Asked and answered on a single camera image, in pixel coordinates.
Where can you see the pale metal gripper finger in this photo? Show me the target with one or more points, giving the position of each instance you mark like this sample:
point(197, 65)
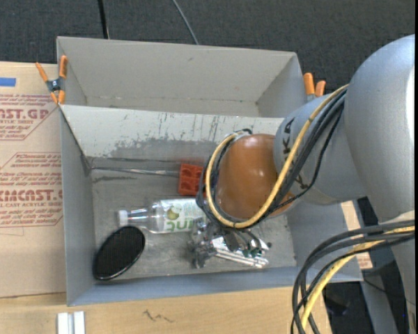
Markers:
point(200, 261)
point(195, 246)

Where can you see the clear plastic bottle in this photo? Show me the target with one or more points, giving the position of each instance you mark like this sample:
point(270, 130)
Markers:
point(160, 218)

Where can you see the orange-red block with holes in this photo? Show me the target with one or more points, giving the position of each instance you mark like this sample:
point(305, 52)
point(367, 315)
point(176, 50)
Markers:
point(189, 179)

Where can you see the black oval mesh disc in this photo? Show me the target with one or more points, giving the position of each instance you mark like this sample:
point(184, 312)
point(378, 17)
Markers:
point(118, 252)

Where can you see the thin grey metal rod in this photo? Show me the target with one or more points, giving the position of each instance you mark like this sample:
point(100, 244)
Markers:
point(136, 171)

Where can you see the grey metal bin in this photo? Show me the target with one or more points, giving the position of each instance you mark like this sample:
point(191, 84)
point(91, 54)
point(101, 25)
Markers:
point(167, 82)

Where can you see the brown cardboard board, red print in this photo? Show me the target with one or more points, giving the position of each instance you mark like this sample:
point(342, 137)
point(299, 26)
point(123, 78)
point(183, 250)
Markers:
point(24, 242)

